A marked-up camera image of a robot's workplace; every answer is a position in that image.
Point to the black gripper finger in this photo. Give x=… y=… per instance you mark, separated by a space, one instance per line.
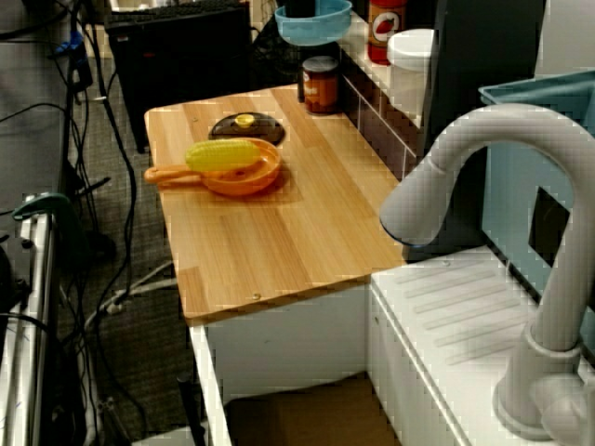
x=300 y=7

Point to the light blue bowl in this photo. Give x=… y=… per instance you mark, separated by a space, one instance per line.
x=311 y=30

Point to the brown lid with yellow knob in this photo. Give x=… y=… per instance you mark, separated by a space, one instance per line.
x=267 y=130

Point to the yellow toy corn cob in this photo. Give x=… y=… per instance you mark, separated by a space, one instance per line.
x=223 y=154

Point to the orange toy frying pan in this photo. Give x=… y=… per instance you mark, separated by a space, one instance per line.
x=241 y=183

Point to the orange beans can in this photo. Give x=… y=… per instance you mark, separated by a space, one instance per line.
x=321 y=88

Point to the red chili sauce bottle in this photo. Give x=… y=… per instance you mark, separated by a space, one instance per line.
x=386 y=32

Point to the white plastic cup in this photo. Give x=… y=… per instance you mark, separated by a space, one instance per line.
x=409 y=69

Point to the black box cabinet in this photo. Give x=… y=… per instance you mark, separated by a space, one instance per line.
x=176 y=69

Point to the grey toy faucet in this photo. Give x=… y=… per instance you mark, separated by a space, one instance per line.
x=511 y=125

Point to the teal plastic bin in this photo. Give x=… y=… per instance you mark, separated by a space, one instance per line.
x=511 y=195

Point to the white kitchen cabinet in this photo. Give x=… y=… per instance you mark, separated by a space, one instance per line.
x=288 y=339

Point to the white toy sink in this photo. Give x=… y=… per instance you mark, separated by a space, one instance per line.
x=418 y=348

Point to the short dark shelf post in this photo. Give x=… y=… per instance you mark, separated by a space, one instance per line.
x=300 y=88

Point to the tall dark cabinet post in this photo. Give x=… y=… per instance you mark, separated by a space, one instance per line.
x=483 y=69

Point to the aluminium frame rail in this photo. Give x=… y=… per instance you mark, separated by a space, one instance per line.
x=32 y=325

